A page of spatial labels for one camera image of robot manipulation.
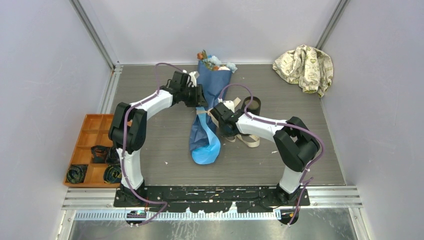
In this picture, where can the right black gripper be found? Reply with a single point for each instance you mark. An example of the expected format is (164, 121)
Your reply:
(225, 134)

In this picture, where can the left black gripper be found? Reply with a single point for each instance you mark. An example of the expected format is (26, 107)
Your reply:
(199, 100)

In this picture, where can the blue paper flower bouquet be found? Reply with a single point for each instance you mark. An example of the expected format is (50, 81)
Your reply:
(213, 75)

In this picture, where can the beige ribbon bow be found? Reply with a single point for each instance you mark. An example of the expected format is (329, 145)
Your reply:
(250, 140)

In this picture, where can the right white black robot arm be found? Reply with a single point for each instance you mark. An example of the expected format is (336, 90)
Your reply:
(297, 146)

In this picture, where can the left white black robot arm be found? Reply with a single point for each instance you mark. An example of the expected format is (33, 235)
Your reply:
(128, 130)

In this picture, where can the black cylindrical vase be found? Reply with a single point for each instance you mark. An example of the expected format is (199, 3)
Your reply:
(254, 107)

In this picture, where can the cream patterned cloth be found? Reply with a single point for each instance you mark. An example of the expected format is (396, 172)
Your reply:
(307, 67)

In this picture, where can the orange compartment tray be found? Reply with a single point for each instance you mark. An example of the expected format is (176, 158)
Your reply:
(94, 131)

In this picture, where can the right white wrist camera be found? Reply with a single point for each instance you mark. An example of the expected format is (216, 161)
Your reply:
(229, 104)

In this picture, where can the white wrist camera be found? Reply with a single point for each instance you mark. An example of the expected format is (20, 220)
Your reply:
(192, 79)
(229, 104)

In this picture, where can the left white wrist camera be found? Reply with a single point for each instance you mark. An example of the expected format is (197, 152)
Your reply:
(192, 79)

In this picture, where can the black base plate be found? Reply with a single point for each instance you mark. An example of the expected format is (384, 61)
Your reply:
(208, 199)

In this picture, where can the aluminium frame rail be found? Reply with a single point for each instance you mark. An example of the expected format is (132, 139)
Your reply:
(91, 204)

